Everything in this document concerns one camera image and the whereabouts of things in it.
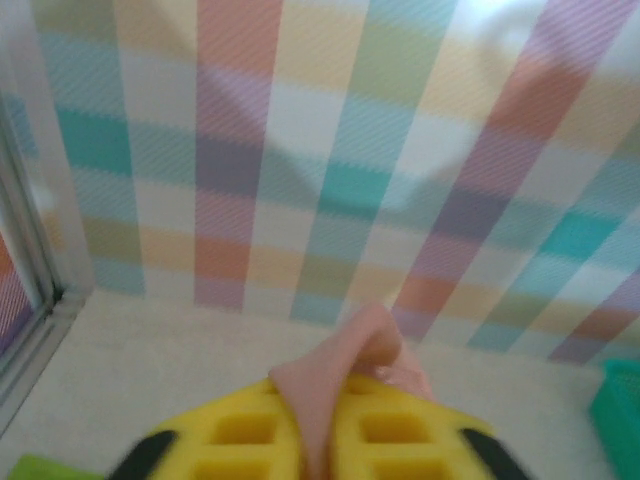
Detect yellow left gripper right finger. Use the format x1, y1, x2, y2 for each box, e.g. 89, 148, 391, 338
331, 374, 532, 480

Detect teal plastic basket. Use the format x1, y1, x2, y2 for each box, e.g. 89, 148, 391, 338
588, 358, 640, 480

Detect pink shorts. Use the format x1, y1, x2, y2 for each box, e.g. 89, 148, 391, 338
268, 301, 442, 480

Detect aluminium table side rail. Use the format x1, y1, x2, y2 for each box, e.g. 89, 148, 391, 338
0, 292, 89, 436

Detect lime green shorts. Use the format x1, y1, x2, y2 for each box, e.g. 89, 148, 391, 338
8, 452, 119, 480

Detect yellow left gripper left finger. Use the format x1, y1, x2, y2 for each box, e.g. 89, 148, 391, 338
108, 377, 308, 480

